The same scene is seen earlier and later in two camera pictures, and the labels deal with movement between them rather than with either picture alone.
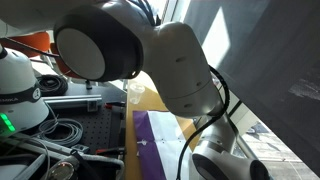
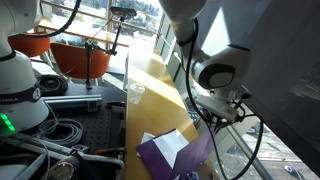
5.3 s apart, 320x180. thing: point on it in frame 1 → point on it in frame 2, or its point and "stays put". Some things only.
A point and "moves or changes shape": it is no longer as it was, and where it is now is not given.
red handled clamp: x=109 y=105 stays put
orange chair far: x=32 y=44 stays put
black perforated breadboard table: x=105 y=128 stays put
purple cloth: x=158 y=140 moves or changes shape
